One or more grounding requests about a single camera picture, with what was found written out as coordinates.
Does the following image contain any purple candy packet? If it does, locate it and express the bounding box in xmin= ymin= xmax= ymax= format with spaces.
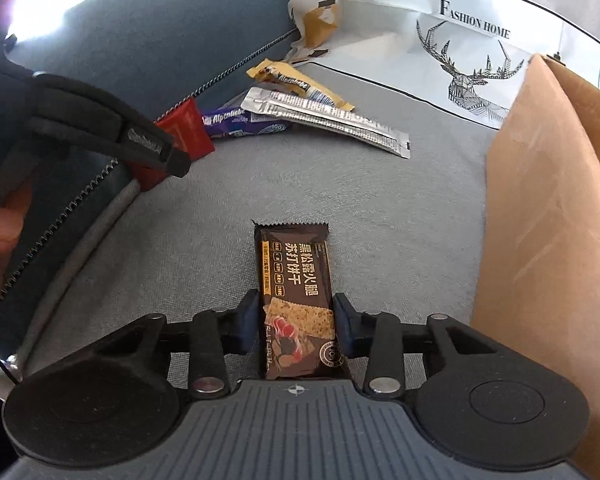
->
xmin=200 ymin=104 xmax=294 ymax=139

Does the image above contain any brown cardboard box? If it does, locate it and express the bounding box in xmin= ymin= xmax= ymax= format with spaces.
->
xmin=470 ymin=52 xmax=600 ymax=480

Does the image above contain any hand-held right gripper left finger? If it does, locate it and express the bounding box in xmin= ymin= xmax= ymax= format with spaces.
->
xmin=92 ymin=289 xmax=262 ymax=402

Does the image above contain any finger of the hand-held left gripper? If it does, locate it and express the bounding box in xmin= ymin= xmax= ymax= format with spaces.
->
xmin=25 ymin=72 xmax=192 ymax=179

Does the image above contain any grey blue sofa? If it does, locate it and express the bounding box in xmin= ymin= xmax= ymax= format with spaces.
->
xmin=0 ymin=0 xmax=501 ymax=401

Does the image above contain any silver stick packet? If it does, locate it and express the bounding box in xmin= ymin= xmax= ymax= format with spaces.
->
xmin=239 ymin=97 xmax=412 ymax=161
xmin=246 ymin=86 xmax=397 ymax=134

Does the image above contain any printed deer sofa cover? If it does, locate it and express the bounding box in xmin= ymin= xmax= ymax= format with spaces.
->
xmin=270 ymin=0 xmax=600 ymax=133

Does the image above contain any yellow candy packet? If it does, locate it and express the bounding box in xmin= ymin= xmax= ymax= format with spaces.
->
xmin=246 ymin=58 xmax=357 ymax=112

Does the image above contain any red snack packet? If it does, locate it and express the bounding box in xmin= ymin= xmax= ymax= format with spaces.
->
xmin=129 ymin=98 xmax=216 ymax=193

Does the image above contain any brown cracker packet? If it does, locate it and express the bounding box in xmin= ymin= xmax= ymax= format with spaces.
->
xmin=251 ymin=218 xmax=352 ymax=382

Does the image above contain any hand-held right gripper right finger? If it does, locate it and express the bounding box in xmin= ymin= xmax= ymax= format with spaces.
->
xmin=332 ymin=294 xmax=505 ymax=397

